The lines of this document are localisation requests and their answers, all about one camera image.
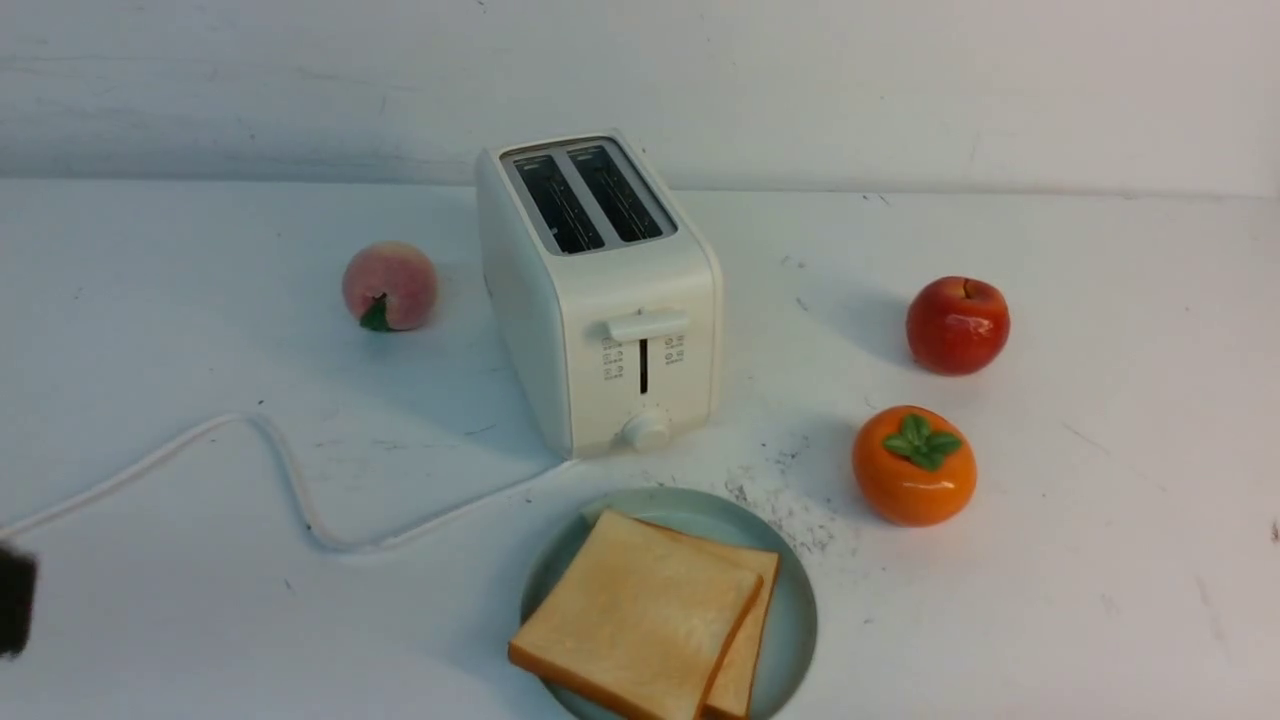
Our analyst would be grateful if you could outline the light green round plate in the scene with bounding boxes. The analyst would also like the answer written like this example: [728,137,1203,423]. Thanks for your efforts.
[518,487,819,719]

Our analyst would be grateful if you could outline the pink peach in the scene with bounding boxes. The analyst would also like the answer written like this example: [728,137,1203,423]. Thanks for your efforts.
[340,242,440,332]

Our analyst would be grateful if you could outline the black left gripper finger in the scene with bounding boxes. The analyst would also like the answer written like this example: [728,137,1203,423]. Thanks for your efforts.
[0,543,38,659]

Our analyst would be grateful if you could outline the white two-slot toaster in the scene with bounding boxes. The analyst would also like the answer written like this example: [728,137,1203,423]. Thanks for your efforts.
[474,129,724,460]

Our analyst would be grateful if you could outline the white toaster power cord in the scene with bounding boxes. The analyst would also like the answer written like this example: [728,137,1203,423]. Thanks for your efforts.
[0,413,571,553]

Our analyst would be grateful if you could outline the red apple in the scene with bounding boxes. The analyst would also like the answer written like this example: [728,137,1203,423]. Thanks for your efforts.
[905,275,1012,375]

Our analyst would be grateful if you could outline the toast slice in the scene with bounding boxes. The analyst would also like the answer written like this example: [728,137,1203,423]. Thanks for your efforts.
[628,518,780,719]
[507,509,762,719]

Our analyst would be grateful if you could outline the orange persimmon with green leaf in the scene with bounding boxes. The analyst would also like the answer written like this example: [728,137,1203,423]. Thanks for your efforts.
[851,405,978,528]

